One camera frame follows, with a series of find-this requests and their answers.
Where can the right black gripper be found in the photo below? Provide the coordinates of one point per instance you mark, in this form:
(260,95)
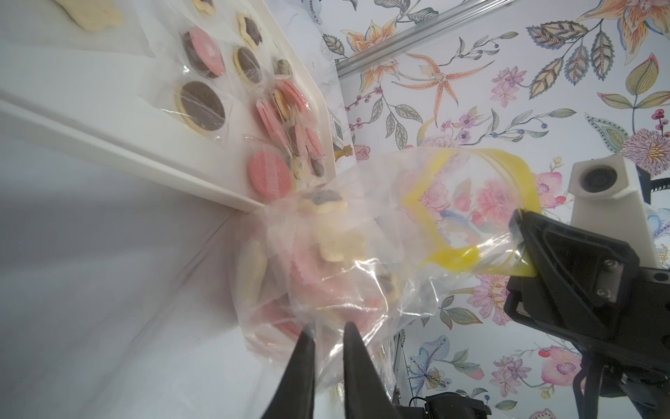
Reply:
(586,288)

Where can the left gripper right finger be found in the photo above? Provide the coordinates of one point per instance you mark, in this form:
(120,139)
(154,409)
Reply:
(365,395)

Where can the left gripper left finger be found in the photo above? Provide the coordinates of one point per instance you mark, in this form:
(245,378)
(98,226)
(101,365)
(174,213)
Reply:
(295,395)

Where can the ziploc bag of cookies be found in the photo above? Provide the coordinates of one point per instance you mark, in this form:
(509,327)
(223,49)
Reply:
(374,247)

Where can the pile of poured cookies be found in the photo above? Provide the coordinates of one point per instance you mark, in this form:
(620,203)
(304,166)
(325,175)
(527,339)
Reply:
(237,82)

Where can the small golden bone charm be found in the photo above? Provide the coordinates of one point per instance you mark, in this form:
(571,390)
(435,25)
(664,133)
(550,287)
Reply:
(344,152)

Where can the small QR code box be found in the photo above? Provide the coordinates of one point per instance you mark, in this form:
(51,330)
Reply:
(336,131)

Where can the white rectangular tray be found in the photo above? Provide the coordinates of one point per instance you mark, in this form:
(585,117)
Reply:
(95,95)

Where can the plain star cookie on tray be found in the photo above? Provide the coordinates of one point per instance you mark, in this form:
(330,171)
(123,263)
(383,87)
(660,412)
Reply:
(93,15)

